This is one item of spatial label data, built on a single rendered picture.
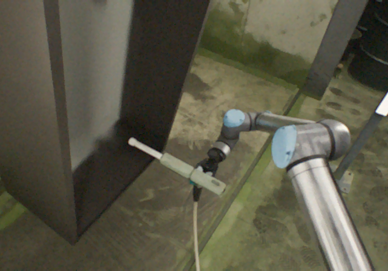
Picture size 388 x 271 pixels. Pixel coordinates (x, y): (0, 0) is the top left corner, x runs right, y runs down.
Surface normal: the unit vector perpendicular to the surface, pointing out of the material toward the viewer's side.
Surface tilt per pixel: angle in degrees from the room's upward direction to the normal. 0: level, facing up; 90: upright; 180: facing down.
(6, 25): 90
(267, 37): 90
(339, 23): 90
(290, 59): 90
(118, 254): 0
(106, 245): 0
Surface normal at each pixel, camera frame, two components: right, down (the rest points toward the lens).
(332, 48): -0.53, 0.57
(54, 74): 0.82, 0.55
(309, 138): 0.12, -0.51
